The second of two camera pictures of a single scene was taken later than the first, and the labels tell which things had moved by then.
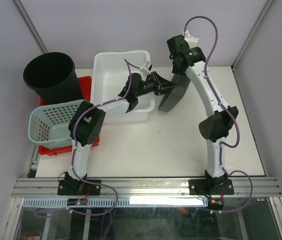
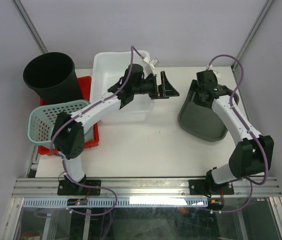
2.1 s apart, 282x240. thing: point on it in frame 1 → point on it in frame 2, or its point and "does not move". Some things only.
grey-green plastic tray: (171, 99) → (199, 120)
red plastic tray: (85, 85) does not move
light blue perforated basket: (48, 125) does not move
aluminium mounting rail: (145, 187) does not move
